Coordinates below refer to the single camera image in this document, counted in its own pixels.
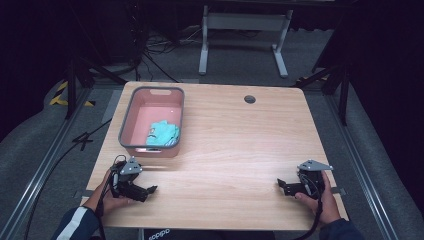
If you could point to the grey metal table frame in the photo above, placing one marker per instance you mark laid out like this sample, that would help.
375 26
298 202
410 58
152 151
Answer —
245 21

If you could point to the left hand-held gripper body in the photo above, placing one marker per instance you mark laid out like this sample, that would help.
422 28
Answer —
126 180

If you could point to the yellow black hazard tape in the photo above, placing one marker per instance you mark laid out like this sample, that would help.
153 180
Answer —
61 95

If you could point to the black tripod stand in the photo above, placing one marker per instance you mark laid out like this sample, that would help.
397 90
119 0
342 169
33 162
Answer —
343 93
70 90

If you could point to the grey tape strip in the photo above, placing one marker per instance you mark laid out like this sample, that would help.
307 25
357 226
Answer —
339 191

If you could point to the pink basket with grey rim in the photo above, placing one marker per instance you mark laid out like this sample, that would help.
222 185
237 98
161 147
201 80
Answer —
146 116

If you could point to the person's right hand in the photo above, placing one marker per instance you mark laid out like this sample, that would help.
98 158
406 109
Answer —
328 208

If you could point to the person's dark clothing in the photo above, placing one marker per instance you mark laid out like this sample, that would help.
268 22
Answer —
206 234

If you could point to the black tape cross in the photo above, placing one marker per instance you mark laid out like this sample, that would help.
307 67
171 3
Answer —
82 140

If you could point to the grey metal floor rail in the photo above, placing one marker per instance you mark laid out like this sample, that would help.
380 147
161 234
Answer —
361 166
36 180

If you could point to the teal cloth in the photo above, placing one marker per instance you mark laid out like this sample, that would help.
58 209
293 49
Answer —
162 134

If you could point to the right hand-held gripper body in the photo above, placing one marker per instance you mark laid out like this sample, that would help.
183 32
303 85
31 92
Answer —
312 185

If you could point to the person's left hand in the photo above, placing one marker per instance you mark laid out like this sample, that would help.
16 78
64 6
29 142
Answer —
106 200

